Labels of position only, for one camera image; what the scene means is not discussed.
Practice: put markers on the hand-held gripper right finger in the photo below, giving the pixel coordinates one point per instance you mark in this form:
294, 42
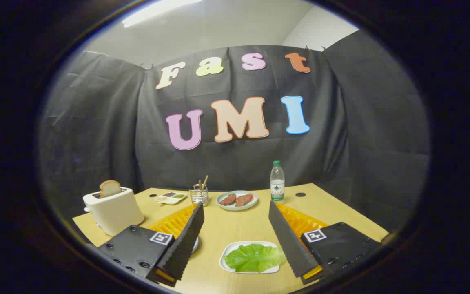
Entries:
286, 241

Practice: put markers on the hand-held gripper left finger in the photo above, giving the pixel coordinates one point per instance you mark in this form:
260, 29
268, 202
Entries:
186, 241

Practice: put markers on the green lettuce leaf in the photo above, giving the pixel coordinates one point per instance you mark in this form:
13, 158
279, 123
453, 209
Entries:
253, 258

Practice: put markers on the white bread slice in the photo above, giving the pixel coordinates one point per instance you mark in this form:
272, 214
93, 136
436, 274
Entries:
109, 189

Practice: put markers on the blue round plate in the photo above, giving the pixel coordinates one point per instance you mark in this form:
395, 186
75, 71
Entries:
196, 246

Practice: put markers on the white rectangular plate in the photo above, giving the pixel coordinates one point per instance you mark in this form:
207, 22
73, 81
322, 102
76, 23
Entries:
229, 247

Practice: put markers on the white divided condiment tray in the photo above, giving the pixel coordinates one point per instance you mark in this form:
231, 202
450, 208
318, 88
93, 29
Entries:
171, 198

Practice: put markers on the brown meat patty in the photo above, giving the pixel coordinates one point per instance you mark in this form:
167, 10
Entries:
244, 200
227, 199

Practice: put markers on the pale green plate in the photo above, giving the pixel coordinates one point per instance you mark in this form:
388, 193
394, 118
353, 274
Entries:
237, 208

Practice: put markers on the clear plastic water bottle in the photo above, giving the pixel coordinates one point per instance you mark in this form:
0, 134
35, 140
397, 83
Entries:
277, 181

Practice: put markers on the cream white toaster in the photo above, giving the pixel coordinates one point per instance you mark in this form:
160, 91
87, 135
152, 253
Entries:
114, 212

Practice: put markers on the black backdrop cloth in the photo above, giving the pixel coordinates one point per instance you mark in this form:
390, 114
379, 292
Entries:
239, 163

